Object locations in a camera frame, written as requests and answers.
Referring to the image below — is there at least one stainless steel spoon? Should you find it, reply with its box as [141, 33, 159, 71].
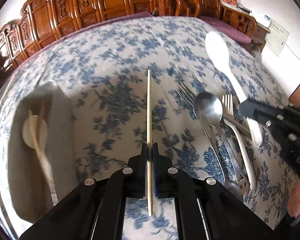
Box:
[193, 91, 251, 197]

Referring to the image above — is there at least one large cream rice spoon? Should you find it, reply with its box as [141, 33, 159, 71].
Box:
[205, 31, 263, 147]

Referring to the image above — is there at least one small cream plastic spoon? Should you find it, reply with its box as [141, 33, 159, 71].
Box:
[21, 110, 56, 194]

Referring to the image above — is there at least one person's right hand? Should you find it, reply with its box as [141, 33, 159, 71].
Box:
[288, 180, 300, 218]

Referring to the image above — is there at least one cream plastic fork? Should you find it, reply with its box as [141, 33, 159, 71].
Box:
[222, 94, 256, 190]

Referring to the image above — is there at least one wooden side table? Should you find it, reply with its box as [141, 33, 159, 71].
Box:
[251, 23, 270, 52]

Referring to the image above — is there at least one stainless steel fork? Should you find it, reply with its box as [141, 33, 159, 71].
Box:
[177, 82, 252, 140]

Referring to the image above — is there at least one purple armchair cushion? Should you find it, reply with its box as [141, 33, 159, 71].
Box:
[199, 16, 251, 43]

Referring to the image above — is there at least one white blue paper box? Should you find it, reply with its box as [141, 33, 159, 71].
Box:
[250, 10, 271, 28]

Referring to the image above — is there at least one blue floral tablecloth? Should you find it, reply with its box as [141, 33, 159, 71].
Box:
[0, 17, 296, 239]

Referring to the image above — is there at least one grey rectangular tray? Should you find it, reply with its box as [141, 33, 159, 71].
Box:
[8, 82, 77, 223]

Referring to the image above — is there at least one red gift box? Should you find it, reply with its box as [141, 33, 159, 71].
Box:
[220, 0, 237, 10]

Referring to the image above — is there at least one carved wooden armchair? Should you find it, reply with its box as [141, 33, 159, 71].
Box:
[190, 0, 257, 37]

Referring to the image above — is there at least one long carved wooden bench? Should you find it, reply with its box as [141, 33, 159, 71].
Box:
[0, 0, 202, 75]

